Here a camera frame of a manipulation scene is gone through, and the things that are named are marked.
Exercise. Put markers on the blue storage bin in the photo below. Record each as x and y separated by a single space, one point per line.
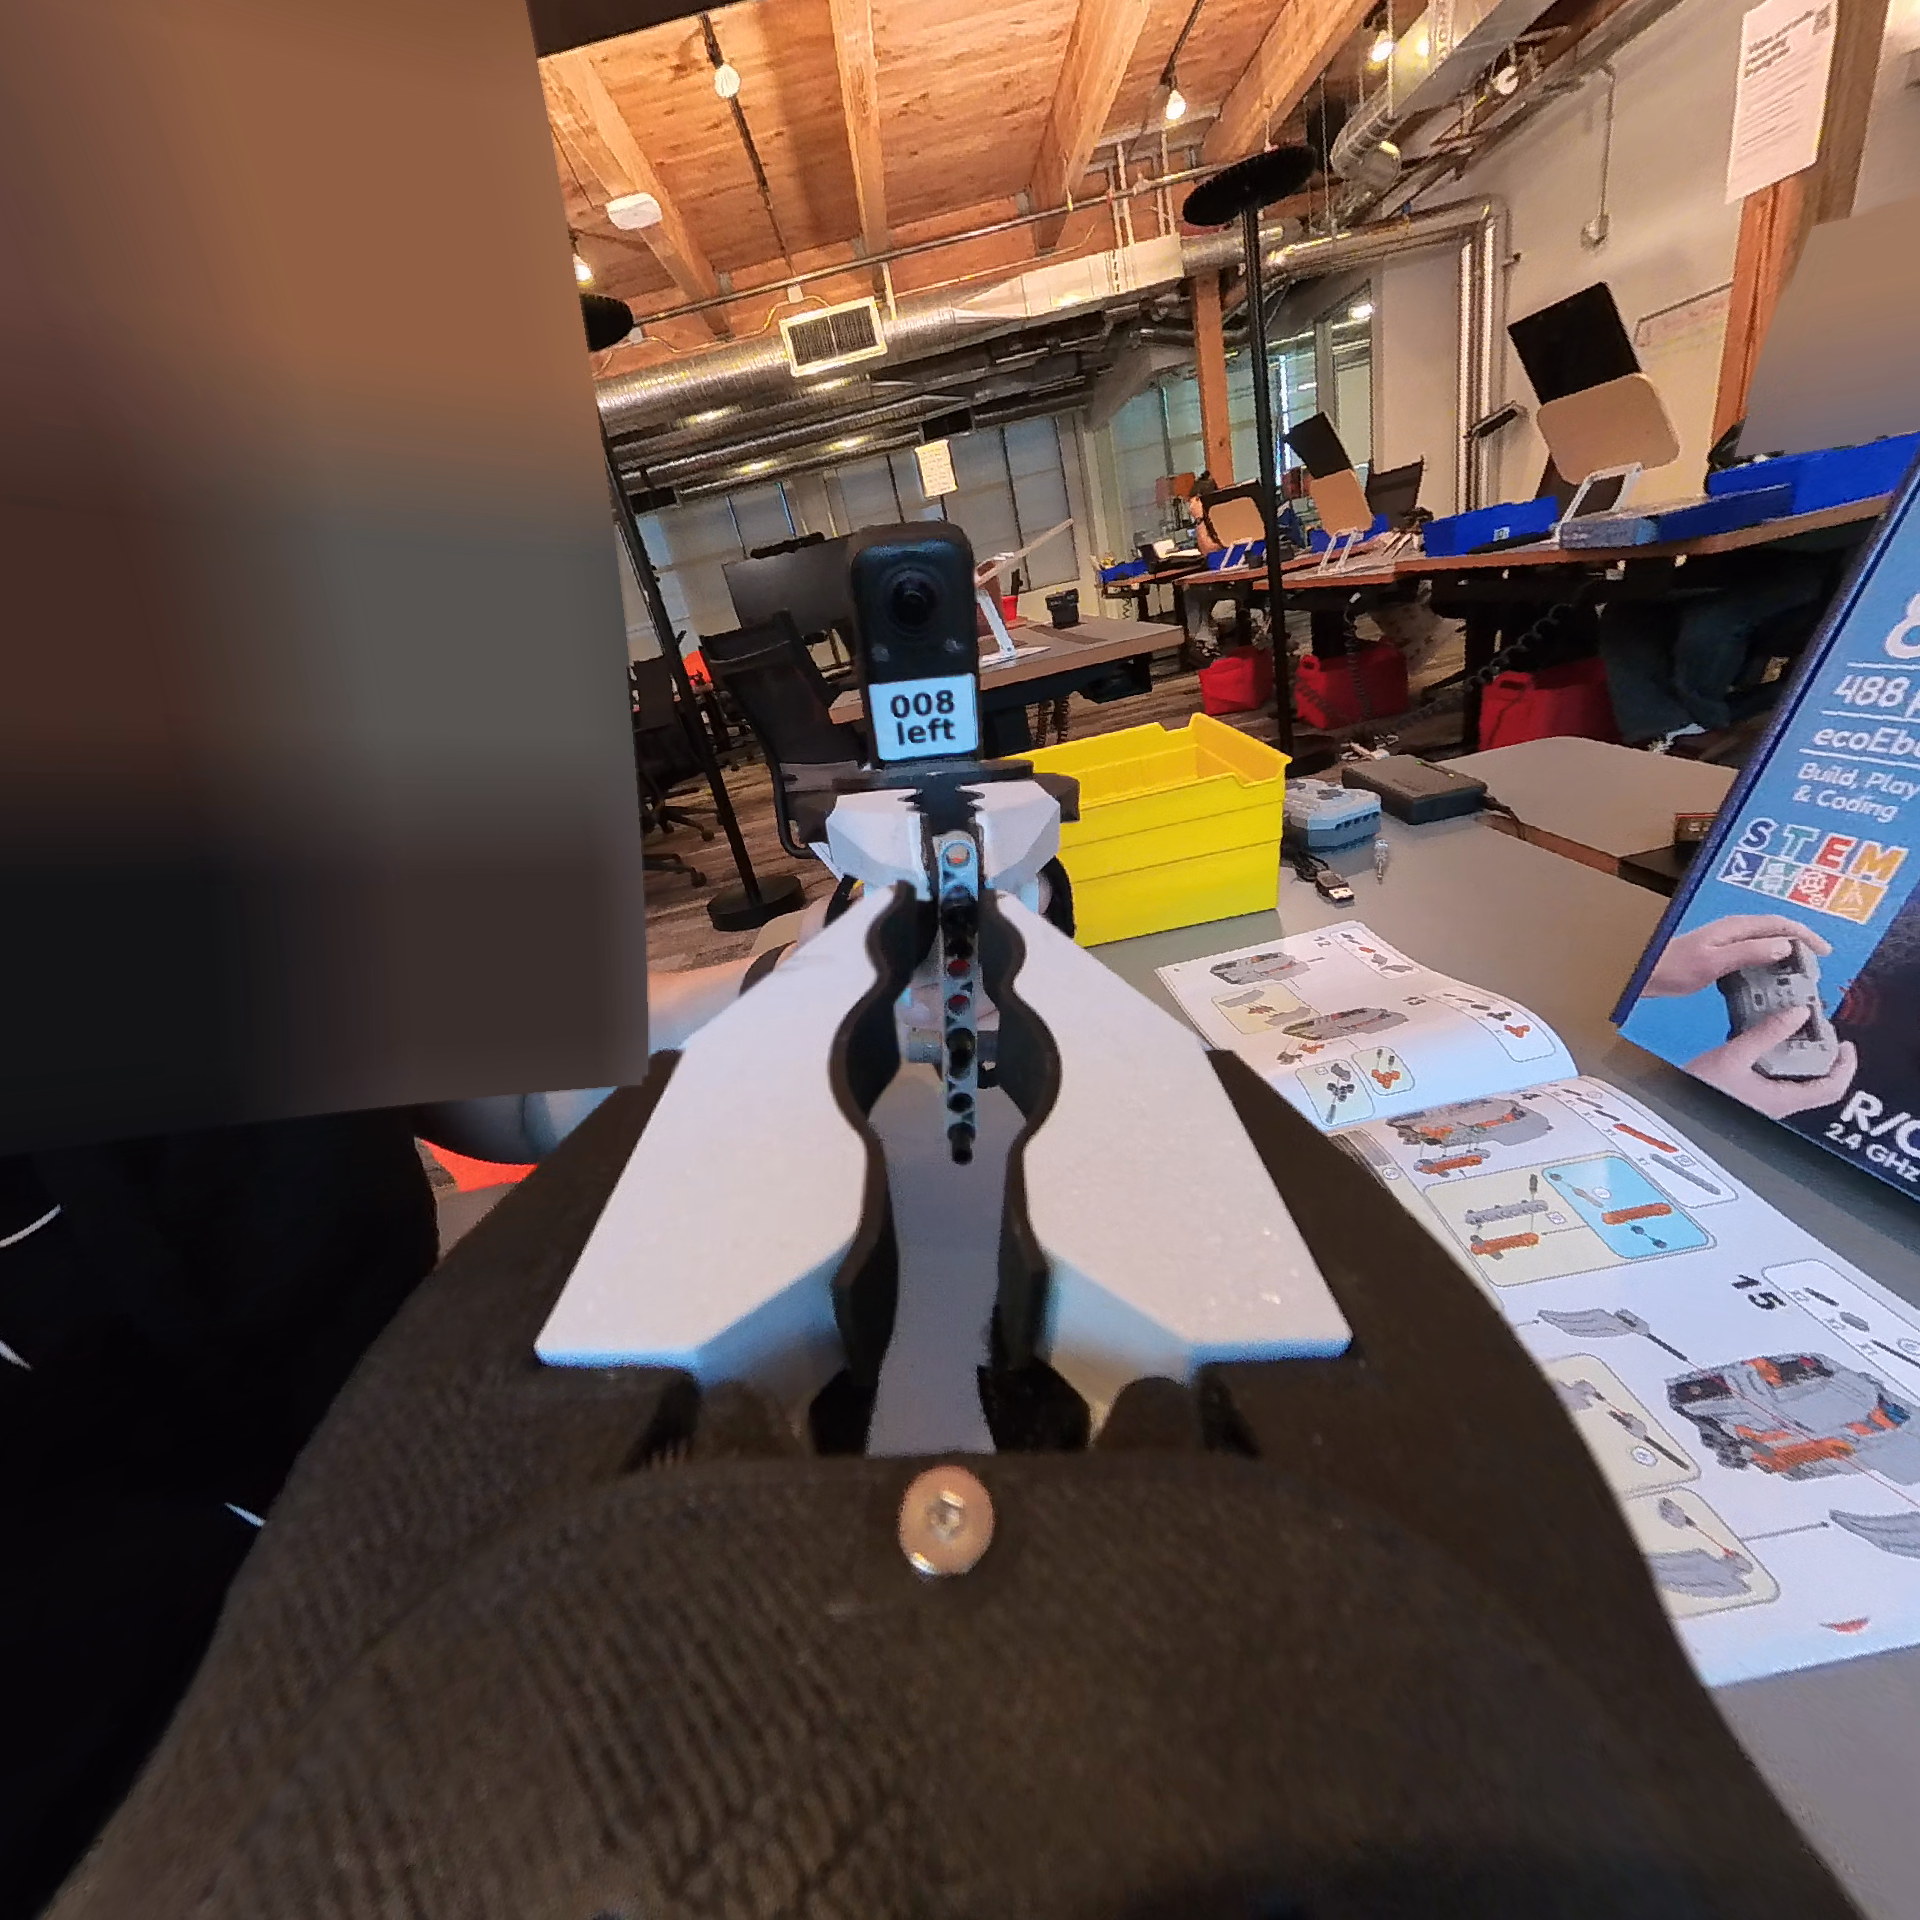
1816 469
1500 528

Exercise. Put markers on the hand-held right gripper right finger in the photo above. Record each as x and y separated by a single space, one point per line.
1170 1200

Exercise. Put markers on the white paper notice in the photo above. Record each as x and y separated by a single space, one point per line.
1778 99

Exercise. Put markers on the grey desk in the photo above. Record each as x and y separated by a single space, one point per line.
1515 914

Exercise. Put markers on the white air vent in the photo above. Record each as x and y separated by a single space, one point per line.
832 332

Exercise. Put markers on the yellow plastic bin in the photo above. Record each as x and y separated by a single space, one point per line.
1170 826

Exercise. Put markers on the black floor lamp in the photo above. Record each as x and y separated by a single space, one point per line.
675 600
1270 450

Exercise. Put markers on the grey toy battery box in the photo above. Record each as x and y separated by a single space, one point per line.
1332 809

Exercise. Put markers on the black office chair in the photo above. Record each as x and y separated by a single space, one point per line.
780 705

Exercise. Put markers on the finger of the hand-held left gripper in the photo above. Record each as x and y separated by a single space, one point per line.
884 849
1021 849

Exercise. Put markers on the open instruction booklet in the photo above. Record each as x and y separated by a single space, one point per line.
1574 1276

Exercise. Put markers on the red bag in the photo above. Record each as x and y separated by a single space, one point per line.
1348 686
1236 682
1545 705

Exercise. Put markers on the person's left hand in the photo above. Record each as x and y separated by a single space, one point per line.
786 945

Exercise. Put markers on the black monitor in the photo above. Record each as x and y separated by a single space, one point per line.
780 592

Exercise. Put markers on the black flat device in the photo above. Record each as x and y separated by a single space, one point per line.
1418 786

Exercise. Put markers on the silver ventilation duct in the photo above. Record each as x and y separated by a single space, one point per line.
704 382

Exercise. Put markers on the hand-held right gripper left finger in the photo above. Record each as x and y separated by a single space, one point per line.
704 1200

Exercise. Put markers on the blue toy box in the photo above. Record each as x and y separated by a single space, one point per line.
1800 900

